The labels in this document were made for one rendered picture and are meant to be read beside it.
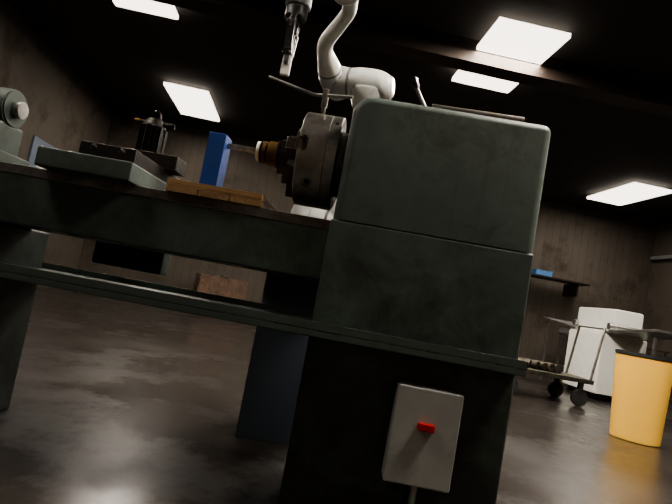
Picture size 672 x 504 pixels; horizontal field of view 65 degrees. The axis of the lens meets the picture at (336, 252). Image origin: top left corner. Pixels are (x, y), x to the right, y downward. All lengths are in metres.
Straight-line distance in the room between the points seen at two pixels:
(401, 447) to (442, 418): 0.13
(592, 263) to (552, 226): 1.02
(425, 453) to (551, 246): 9.08
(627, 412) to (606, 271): 6.62
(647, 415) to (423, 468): 3.15
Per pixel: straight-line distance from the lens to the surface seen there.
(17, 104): 2.18
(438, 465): 1.53
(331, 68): 2.29
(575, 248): 10.66
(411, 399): 1.48
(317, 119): 1.73
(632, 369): 4.49
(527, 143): 1.67
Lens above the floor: 0.64
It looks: 5 degrees up
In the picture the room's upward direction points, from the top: 11 degrees clockwise
